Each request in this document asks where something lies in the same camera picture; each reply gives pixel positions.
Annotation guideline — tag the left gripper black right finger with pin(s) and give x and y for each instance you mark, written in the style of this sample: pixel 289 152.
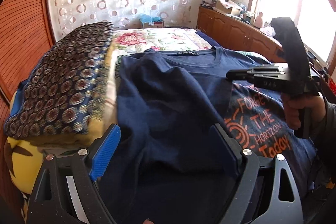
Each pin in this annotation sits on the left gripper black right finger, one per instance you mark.
pixel 227 149

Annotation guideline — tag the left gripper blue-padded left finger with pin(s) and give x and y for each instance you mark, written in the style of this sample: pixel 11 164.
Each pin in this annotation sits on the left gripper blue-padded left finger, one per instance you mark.
pixel 102 150

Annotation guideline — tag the navy blue printed t-shirt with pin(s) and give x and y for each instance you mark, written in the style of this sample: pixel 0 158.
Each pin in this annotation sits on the navy blue printed t-shirt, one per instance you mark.
pixel 199 118

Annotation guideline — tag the person's right hand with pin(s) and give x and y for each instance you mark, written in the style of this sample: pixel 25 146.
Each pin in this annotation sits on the person's right hand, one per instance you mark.
pixel 292 106

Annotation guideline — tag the person's left hand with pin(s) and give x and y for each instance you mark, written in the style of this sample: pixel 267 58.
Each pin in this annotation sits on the person's left hand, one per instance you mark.
pixel 148 221

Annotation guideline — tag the pink bottle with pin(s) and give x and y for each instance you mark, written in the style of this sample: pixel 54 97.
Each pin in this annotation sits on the pink bottle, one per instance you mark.
pixel 259 21

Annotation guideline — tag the long wooden sideboard cabinet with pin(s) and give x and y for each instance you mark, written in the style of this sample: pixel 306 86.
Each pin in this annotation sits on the long wooden sideboard cabinet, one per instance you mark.
pixel 236 35

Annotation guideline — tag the yellow plush toy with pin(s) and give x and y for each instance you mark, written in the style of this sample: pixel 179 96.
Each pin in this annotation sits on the yellow plush toy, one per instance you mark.
pixel 24 162

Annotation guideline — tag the navy blue blanket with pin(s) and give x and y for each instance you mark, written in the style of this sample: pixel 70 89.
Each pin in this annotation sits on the navy blue blanket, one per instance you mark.
pixel 208 39

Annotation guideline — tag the open cardboard box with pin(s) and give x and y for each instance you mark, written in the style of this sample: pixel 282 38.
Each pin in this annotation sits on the open cardboard box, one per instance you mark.
pixel 227 7

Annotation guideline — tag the palm-leaf print bedsheet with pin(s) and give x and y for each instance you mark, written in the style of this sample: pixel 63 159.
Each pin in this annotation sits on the palm-leaf print bedsheet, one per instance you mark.
pixel 252 54

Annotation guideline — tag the floral quilt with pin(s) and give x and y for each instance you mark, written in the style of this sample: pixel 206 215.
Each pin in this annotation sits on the floral quilt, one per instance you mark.
pixel 158 39

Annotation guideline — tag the box with blue bag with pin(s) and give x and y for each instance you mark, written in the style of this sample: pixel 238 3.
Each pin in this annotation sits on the box with blue bag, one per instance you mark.
pixel 148 21

